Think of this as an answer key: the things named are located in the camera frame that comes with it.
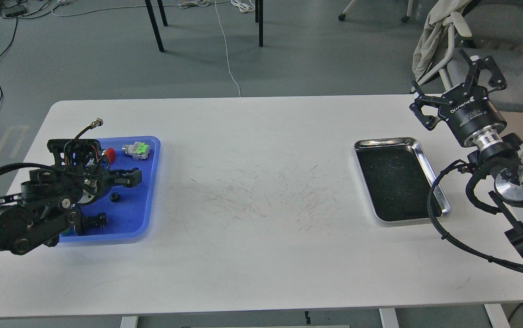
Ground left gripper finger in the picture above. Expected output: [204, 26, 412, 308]
[106, 168, 143, 188]

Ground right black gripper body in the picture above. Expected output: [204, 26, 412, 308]
[439, 84, 507, 147]

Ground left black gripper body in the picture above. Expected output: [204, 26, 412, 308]
[47, 138, 110, 205]

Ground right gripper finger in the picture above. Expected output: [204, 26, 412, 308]
[409, 81, 453, 131]
[458, 49, 508, 97]

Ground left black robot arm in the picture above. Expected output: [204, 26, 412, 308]
[0, 137, 142, 255]

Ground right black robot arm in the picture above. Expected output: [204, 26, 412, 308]
[409, 49, 523, 273]

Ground blue plastic tray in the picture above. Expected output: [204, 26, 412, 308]
[59, 136, 161, 245]

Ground silver metal tray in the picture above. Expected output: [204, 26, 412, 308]
[354, 137, 436, 226]

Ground green grey connector block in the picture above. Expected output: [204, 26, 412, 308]
[121, 142, 151, 160]

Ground beige jacket on chair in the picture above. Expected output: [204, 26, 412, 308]
[412, 0, 470, 81]

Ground black table legs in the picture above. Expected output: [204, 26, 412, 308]
[145, 0, 264, 52]

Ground red push button switch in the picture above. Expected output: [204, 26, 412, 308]
[102, 148, 117, 164]

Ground black selector switch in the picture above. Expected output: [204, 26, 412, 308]
[81, 212, 109, 229]

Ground white floor cable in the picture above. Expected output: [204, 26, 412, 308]
[52, 0, 255, 97]

